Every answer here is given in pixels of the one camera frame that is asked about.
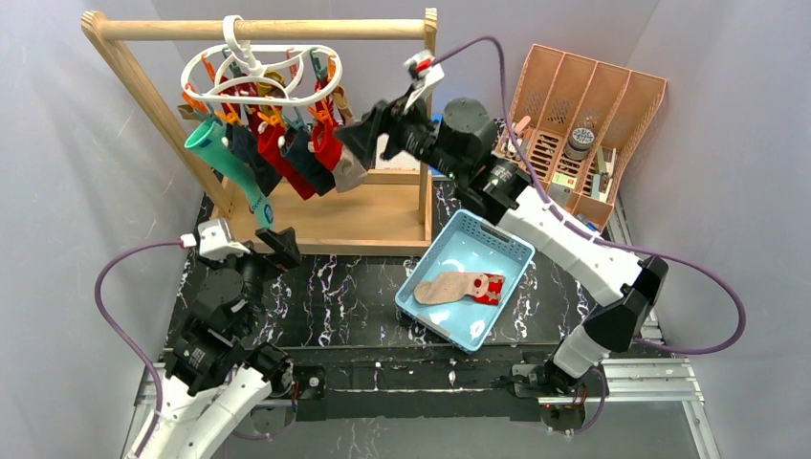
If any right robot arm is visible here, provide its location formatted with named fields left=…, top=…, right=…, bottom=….
left=334, top=98, right=669, bottom=395

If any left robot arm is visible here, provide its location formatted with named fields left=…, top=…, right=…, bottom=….
left=127, top=219, right=301, bottom=458

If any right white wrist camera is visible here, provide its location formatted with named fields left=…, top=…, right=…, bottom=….
left=403, top=49, right=445, bottom=113

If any white sock hanger with clips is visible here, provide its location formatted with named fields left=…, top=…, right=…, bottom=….
left=180, top=15, right=343, bottom=113

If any navy hanging sock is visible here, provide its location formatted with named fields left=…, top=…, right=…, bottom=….
left=226, top=124, right=282, bottom=196

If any navy sock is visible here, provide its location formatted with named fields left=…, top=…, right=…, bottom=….
left=226, top=124, right=282, bottom=196
left=280, top=128, right=335, bottom=196

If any metal base rail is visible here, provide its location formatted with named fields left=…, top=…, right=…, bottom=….
left=144, top=346, right=719, bottom=458

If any pink desk file organizer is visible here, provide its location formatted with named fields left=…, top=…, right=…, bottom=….
left=508, top=44, right=667, bottom=230

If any wooden clothes rack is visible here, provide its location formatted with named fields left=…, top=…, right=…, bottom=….
left=81, top=8, right=438, bottom=256

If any long red hanging sock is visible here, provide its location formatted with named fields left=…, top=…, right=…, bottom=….
left=258, top=121, right=316, bottom=201

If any brown striped hanging sock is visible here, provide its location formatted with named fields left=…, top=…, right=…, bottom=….
left=176, top=104, right=205, bottom=122

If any light blue plastic basket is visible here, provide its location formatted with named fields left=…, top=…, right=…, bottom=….
left=395, top=209, right=535, bottom=353

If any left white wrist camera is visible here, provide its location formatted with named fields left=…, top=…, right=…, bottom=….
left=180, top=218, right=251, bottom=262

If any beige sock in basket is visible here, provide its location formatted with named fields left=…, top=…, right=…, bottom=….
left=413, top=272, right=506, bottom=306

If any white small box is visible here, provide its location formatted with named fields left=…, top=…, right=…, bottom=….
left=547, top=172, right=577, bottom=208

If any stapler in organizer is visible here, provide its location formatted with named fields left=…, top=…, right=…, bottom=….
left=502, top=115, right=532, bottom=160

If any teal hanging sock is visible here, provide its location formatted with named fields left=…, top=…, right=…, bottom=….
left=185, top=120, right=274, bottom=229

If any grey round tin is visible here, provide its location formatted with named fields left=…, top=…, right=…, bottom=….
left=563, top=127, right=596, bottom=161

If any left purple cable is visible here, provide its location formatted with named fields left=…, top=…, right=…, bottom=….
left=93, top=239, right=185, bottom=459

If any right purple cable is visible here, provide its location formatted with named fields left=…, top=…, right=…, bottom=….
left=430, top=34, right=748, bottom=356

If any brown striped sock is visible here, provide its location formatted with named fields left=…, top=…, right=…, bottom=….
left=176, top=104, right=205, bottom=122
left=332, top=85, right=355, bottom=125

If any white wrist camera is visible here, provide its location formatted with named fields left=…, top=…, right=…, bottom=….
left=403, top=49, right=445, bottom=113
left=180, top=218, right=251, bottom=262

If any purple cable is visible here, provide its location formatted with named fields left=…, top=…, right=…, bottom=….
left=93, top=239, right=185, bottom=459
left=430, top=34, right=748, bottom=356

